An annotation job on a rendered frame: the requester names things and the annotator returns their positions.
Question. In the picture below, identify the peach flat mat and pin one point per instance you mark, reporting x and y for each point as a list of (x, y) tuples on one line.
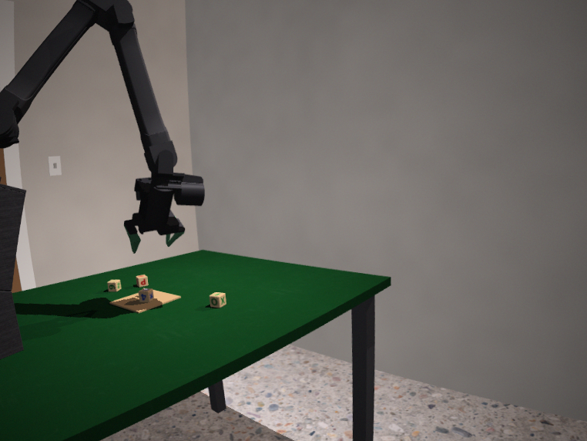
[(132, 302)]

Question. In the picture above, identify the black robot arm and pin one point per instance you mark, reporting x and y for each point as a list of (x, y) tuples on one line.
[(18, 95)]

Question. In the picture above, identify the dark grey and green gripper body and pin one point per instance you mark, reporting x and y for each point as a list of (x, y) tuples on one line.
[(157, 219)]

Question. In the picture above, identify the beige letter block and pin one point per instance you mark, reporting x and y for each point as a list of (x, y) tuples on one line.
[(146, 295), (217, 300), (114, 285), (142, 281)]

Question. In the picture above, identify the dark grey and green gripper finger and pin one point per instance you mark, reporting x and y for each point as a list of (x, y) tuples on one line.
[(173, 238), (135, 239)]

